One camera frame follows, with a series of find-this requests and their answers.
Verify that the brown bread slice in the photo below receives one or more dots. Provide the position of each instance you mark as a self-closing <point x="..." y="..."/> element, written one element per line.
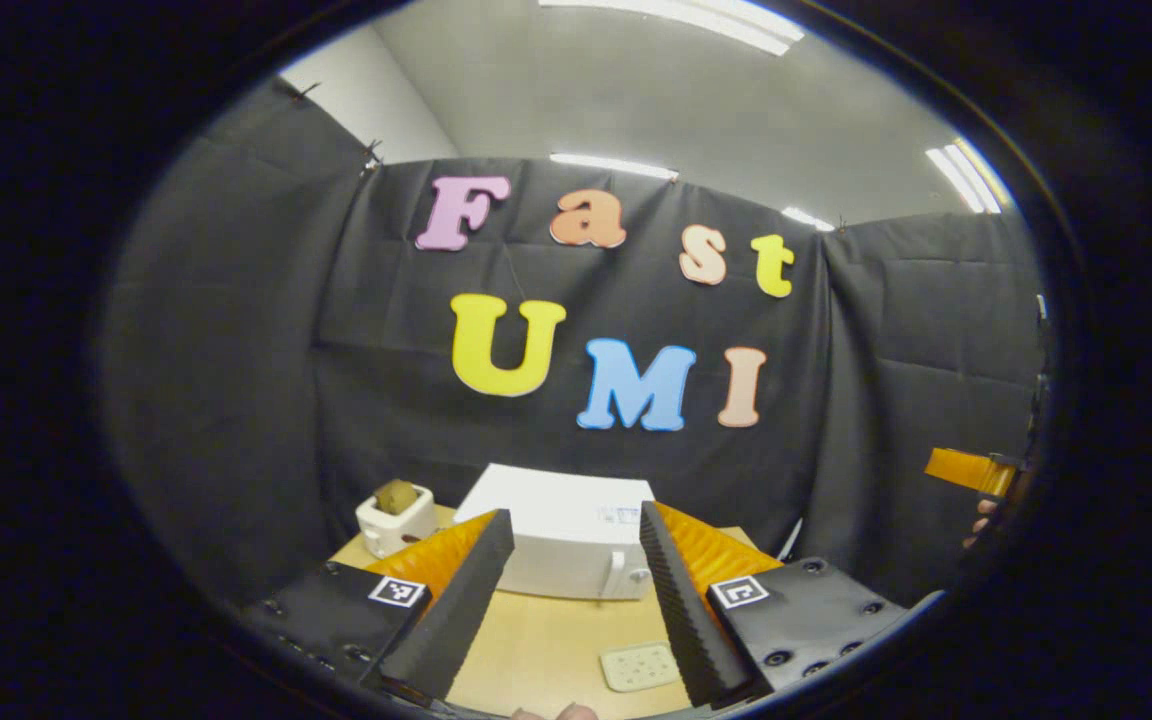
<point x="396" y="497"/>

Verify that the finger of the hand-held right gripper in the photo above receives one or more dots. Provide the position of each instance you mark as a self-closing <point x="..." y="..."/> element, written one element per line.
<point x="966" y="468"/>

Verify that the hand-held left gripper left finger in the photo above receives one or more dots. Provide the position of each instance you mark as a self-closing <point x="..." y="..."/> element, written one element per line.
<point x="456" y="610"/>

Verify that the ceiling light panel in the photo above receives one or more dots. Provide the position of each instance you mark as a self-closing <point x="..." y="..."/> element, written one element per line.
<point x="806" y="218"/>
<point x="971" y="175"/>
<point x="616" y="166"/>
<point x="696" y="20"/>

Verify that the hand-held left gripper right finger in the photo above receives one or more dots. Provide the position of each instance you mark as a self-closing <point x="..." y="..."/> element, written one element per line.
<point x="686" y="610"/>

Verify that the white toaster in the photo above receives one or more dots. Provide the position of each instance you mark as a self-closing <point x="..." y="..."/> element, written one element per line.
<point x="396" y="535"/>

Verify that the white microwave oven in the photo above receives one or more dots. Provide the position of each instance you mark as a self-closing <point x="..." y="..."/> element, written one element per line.
<point x="556" y="530"/>

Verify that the black backdrop cloth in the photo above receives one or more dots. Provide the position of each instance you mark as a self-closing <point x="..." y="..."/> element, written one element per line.
<point x="236" y="350"/>

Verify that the white perforated tray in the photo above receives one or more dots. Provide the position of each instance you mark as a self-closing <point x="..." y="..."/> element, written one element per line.
<point x="641" y="667"/>

